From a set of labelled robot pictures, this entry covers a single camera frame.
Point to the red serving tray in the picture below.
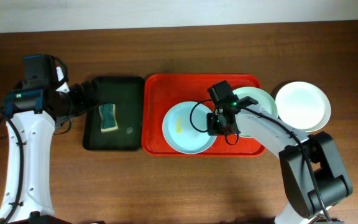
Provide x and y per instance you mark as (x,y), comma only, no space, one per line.
(163,91)

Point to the black water tray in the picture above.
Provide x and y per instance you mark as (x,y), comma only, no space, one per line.
(127,96)

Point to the white plate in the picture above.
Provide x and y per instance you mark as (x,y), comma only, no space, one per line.
(303,106)

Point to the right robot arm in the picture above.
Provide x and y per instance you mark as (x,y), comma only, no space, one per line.
(314,176)

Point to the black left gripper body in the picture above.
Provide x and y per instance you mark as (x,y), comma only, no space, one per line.
(84,94)

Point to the pale green plate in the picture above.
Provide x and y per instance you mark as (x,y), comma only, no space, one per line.
(264,98)

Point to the light blue plate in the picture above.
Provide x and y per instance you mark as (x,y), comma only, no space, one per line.
(180,134)

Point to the green and yellow sponge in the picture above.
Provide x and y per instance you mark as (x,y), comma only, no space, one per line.
(107,114)

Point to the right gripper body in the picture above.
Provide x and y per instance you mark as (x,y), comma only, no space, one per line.
(216,129)

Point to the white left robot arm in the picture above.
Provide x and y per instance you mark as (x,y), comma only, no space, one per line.
(32,111)

